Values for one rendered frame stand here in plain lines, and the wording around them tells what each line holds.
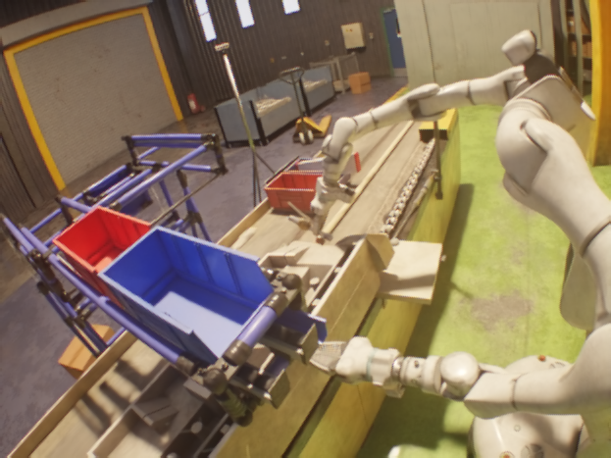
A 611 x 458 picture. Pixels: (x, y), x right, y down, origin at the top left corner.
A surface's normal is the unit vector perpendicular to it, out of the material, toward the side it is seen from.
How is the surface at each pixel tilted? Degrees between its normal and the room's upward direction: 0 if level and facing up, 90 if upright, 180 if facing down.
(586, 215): 50
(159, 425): 80
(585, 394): 85
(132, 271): 94
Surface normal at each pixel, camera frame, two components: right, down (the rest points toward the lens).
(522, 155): -0.89, 0.26
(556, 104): -0.39, 0.35
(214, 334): -0.15, -0.80
